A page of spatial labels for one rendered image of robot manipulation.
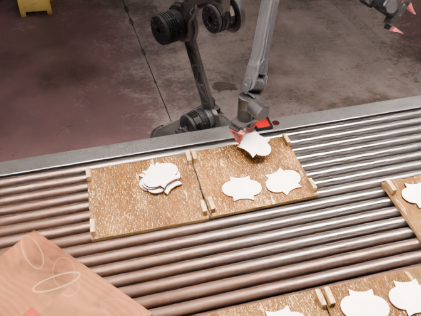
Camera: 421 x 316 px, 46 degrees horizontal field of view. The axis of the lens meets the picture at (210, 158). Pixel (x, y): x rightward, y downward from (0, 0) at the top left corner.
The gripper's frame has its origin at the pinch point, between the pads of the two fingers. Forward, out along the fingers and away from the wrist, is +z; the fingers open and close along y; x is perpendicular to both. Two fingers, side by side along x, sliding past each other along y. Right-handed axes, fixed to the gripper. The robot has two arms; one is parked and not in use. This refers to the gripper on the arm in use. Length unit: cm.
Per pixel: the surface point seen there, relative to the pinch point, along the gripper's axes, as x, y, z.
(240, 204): -15.7, -24.0, 7.8
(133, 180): 23.5, -39.1, 8.2
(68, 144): 155, 19, 104
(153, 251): -3, -57, 10
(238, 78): 108, 158, 104
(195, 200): -1.7, -32.7, 7.9
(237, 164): -2.8, -7.7, 8.1
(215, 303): -32, -61, 10
